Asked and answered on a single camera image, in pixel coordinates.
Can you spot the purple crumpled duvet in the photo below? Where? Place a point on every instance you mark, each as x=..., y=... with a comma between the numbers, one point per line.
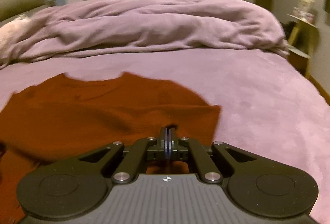
x=90, y=28

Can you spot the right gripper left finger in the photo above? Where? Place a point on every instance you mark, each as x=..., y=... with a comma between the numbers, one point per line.
x=140, y=153

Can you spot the rust orange shirt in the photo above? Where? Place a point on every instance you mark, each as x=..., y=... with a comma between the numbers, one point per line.
x=64, y=117

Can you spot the wrapped flower bouquet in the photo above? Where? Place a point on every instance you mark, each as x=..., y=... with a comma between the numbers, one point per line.
x=304, y=11

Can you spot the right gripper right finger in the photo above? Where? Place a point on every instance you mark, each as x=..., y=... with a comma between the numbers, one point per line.
x=194, y=154

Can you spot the green padded headboard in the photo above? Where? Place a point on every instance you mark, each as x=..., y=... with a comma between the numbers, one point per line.
x=11, y=9

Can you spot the purple bed sheet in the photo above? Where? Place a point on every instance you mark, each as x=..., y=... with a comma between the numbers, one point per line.
x=268, y=107

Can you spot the yellow side table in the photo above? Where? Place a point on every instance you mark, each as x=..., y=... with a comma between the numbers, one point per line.
x=303, y=38

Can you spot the pink plush toy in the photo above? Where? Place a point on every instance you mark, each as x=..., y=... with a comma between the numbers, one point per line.
x=11, y=29

